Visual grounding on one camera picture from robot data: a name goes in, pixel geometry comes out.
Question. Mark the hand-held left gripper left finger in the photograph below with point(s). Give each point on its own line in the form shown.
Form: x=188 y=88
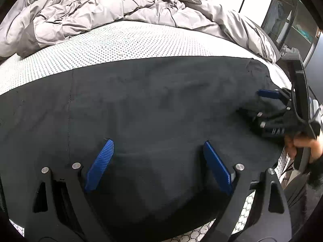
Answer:
x=99 y=165

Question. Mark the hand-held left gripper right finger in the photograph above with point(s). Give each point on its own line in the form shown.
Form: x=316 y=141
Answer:
x=218 y=167

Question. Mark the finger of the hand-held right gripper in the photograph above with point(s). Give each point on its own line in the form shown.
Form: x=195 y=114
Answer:
x=260 y=116
x=270 y=93

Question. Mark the black pants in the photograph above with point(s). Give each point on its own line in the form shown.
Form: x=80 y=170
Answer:
x=151 y=105

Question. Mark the person's right hand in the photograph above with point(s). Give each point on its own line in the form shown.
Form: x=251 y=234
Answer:
x=302 y=142

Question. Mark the teal folded cloth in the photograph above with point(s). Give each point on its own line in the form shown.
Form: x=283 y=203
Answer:
x=302 y=31

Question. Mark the light blue hanging garment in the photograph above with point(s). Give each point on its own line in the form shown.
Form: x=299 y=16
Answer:
x=276 y=20

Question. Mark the dark glass wardrobe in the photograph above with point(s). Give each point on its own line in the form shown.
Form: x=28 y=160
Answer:
x=290 y=10

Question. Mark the grey duvet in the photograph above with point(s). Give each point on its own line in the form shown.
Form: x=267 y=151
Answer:
x=113 y=5

